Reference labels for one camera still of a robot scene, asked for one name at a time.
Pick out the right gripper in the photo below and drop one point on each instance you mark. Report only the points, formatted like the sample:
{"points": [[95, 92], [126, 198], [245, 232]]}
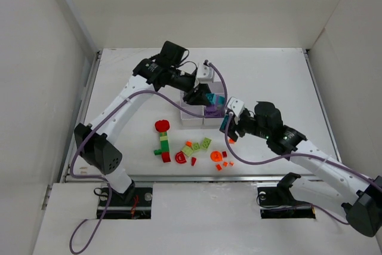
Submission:
{"points": [[236, 123]]}

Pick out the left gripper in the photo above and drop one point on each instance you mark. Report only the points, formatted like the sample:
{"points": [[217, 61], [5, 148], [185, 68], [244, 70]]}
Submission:
{"points": [[196, 91]]}

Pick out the teal curved lego brick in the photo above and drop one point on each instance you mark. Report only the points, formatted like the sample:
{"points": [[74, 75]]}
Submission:
{"points": [[225, 123]]}

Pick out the teal and purple lego stack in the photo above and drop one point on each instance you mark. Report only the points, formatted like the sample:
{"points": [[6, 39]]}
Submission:
{"points": [[215, 109]]}

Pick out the green and red duplo stack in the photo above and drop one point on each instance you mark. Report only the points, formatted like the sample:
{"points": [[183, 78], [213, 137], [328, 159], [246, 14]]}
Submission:
{"points": [[164, 150]]}

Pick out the red arch duplo brick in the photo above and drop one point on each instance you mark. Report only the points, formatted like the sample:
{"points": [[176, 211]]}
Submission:
{"points": [[162, 126]]}

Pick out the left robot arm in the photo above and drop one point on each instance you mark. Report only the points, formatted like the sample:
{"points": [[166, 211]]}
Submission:
{"points": [[96, 141]]}

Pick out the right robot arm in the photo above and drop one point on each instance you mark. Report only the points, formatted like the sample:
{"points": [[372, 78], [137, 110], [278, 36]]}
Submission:
{"points": [[352, 195]]}

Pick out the left clear divided container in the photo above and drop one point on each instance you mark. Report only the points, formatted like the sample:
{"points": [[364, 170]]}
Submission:
{"points": [[193, 116]]}

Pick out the clear divided container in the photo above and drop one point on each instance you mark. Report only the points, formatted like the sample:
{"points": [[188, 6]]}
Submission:
{"points": [[216, 88], [193, 116]]}

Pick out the right clear divided container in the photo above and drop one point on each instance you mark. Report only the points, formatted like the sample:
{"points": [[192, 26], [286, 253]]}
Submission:
{"points": [[216, 88]]}

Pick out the light green square lego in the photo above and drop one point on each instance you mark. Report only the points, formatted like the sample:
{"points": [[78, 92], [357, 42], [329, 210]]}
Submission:
{"points": [[205, 143]]}

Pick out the orange round lego piece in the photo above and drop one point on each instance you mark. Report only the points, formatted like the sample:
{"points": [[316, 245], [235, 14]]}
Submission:
{"points": [[216, 156]]}

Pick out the light green small lego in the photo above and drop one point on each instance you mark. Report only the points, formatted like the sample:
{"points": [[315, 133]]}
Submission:
{"points": [[196, 147]]}

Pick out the light green curved lego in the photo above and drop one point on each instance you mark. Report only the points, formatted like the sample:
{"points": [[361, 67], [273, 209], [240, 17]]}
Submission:
{"points": [[187, 150]]}

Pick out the red horseshoe lego piece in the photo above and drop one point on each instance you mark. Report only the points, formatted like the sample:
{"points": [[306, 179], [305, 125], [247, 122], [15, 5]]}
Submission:
{"points": [[180, 158]]}

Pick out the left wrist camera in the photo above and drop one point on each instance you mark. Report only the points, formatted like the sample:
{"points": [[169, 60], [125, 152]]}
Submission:
{"points": [[205, 73]]}

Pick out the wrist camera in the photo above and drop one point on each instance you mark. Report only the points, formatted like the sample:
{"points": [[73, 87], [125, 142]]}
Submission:
{"points": [[205, 73], [236, 106]]}

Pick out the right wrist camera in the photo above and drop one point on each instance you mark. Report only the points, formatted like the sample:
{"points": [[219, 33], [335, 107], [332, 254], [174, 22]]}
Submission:
{"points": [[236, 106]]}

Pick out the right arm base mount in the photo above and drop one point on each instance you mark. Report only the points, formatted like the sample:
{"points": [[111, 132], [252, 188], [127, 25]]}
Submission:
{"points": [[277, 202]]}

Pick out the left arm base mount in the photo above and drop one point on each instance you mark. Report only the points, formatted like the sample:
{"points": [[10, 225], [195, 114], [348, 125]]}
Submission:
{"points": [[135, 205]]}

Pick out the metal table rail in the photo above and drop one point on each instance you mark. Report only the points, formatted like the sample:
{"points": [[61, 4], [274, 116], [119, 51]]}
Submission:
{"points": [[206, 178]]}

